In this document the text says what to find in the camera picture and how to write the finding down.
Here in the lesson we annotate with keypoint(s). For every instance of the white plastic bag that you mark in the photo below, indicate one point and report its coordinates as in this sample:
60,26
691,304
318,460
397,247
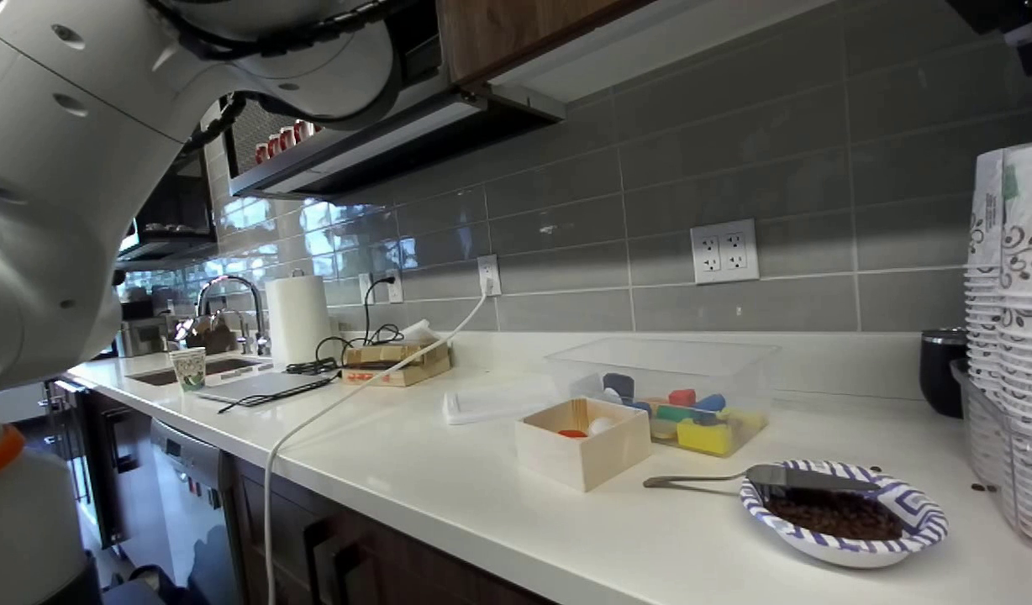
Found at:
420,332

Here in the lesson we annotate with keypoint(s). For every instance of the metal spoon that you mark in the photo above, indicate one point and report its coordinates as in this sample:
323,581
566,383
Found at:
786,477

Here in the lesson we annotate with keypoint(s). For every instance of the white item in wooden box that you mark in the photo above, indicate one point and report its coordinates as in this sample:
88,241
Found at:
599,429

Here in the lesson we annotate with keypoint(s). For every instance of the brown coffee beans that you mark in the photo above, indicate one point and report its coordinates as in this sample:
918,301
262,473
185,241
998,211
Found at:
835,514

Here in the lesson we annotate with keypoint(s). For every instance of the black tumbler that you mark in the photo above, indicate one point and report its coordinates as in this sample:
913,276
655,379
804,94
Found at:
944,370

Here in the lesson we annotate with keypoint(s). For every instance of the wooden upper cabinet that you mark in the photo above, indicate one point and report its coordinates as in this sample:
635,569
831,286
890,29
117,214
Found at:
503,35

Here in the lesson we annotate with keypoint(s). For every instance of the steel dishwasher front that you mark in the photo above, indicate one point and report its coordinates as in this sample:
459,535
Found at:
183,493

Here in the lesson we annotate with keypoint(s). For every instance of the brown cardboard box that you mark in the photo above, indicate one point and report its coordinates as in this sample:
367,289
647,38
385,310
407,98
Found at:
393,355

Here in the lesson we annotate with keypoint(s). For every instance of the red item in wooden box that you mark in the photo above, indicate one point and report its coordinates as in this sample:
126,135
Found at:
570,432

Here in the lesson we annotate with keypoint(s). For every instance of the blue patterned paper plate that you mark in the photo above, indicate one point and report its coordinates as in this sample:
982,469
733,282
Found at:
844,552

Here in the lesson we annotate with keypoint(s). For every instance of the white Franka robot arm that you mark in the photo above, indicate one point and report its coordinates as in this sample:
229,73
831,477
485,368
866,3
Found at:
67,168

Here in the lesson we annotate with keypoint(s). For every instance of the clear plastic bin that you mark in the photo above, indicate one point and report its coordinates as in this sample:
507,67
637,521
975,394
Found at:
662,363

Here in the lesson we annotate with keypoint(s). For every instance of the wooden box with orange label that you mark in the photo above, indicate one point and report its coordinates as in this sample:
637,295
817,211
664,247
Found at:
414,373

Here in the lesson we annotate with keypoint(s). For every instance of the grey flat tray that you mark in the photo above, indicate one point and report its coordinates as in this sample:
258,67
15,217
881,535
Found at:
265,388

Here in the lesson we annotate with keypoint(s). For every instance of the row of red capsules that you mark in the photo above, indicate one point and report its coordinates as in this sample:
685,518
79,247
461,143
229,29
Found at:
285,135

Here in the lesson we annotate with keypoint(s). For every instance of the dark wooden lower cabinets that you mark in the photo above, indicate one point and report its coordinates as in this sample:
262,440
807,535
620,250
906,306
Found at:
401,556

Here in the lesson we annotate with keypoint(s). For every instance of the green block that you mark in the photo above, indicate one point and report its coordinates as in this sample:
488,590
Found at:
675,414

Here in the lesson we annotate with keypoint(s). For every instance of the white paper towel roll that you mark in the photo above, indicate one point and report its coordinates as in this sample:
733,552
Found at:
299,320

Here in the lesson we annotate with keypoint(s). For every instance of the light wooden box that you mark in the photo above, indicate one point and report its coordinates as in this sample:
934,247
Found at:
582,456

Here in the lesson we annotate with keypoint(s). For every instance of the red block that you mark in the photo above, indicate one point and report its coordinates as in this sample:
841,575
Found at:
685,398

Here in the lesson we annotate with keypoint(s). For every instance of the patterned paper cup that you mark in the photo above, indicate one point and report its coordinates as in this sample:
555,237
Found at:
1031,214
191,368

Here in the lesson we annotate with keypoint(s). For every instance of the white wall outlet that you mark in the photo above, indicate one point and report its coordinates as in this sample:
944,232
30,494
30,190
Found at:
488,273
381,289
723,254

